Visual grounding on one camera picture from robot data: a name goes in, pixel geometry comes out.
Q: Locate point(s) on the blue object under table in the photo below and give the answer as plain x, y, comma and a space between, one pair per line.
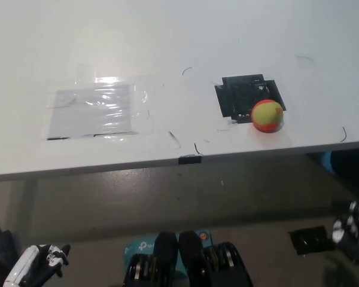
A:
327, 163

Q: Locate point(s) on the black floor plate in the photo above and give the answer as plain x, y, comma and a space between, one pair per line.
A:
312, 240

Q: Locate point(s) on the taped clear plastic sheet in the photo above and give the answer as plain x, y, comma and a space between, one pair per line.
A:
91, 109

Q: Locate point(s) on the black power adapter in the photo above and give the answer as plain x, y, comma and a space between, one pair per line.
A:
1, 248

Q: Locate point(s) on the small yellow orange tennis ball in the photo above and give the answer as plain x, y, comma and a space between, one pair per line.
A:
267, 116

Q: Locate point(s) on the small black tape strip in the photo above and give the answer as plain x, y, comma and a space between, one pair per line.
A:
189, 160

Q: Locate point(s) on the teal tp-link box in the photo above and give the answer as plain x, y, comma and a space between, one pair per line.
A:
139, 246

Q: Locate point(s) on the black tape patch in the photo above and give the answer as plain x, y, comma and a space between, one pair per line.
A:
239, 98

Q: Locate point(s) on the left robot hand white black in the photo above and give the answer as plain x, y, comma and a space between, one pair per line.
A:
27, 263

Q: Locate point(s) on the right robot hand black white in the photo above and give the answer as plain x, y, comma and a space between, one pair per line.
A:
348, 236

